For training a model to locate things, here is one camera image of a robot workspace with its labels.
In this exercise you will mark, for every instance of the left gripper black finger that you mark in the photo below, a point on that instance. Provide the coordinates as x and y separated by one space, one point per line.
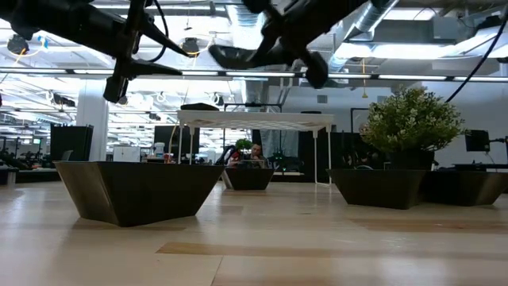
147 68
152 33

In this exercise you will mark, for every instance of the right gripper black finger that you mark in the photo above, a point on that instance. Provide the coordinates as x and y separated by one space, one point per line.
278 59
270 35

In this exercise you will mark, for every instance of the black square mini plate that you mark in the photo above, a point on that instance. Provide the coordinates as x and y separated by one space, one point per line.
468 188
248 178
377 188
139 190

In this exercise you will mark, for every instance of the background black robot arm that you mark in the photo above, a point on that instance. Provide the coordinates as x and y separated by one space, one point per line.
226 157

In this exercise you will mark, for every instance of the small black monitor on arm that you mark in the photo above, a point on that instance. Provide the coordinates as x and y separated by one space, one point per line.
476 141

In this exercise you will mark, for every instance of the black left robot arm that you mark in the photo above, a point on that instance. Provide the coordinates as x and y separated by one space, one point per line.
39 20

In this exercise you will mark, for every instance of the white cabinet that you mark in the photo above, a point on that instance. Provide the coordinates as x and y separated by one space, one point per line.
127 154

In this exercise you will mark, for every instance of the small plant in red pot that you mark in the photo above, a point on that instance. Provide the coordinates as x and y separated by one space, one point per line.
244 144

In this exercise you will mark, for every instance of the person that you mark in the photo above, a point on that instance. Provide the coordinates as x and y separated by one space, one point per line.
256 153

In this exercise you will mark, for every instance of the small robot with green light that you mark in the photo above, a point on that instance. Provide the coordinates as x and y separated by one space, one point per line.
285 163

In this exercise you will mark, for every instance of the black partition panel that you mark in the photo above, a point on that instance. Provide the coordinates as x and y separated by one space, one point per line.
71 143

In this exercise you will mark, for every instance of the long ceiling light strip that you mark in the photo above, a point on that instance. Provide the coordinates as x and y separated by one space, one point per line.
397 76

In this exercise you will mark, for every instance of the black curtain partition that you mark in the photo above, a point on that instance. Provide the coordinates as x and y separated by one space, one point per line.
341 151

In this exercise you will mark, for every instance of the green artificial potted plant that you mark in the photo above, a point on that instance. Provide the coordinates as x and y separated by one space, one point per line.
412 119

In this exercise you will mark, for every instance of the silver ventilation duct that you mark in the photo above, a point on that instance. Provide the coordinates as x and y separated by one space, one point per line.
256 91
377 12

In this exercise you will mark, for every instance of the black hanging ceiling camera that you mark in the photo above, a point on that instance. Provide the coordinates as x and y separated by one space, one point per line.
190 47
18 45

